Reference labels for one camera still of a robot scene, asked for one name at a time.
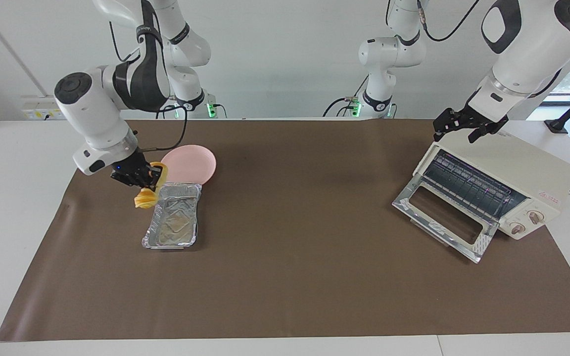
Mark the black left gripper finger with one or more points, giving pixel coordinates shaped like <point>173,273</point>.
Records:
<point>447,119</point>
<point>490,127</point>

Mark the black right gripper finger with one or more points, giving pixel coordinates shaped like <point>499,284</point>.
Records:
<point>150,184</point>
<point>154,171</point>

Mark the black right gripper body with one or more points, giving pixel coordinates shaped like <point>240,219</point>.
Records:
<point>131,169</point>

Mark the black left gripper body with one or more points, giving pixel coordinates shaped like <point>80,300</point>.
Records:
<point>473,117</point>

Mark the yellow ridged bread loaf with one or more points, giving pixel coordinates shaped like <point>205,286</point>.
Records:
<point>145,199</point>

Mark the silver foil baking tray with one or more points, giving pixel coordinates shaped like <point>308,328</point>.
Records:
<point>173,222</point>

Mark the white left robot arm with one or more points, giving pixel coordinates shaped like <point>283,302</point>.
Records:
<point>532,49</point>

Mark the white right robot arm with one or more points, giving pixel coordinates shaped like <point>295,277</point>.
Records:
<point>92,109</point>

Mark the cream toaster oven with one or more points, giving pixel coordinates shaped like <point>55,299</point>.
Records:
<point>517,168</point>

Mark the beige oven knob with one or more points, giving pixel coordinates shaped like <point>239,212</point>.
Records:
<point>535,216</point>
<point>516,228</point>

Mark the glass oven door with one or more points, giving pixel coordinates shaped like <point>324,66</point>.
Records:
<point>483,244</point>

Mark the pink round plate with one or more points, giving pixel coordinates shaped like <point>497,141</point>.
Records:
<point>191,163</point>

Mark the brown table mat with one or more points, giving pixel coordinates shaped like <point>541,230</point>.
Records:
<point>290,287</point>

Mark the white wall power strip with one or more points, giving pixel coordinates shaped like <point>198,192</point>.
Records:
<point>37,111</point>

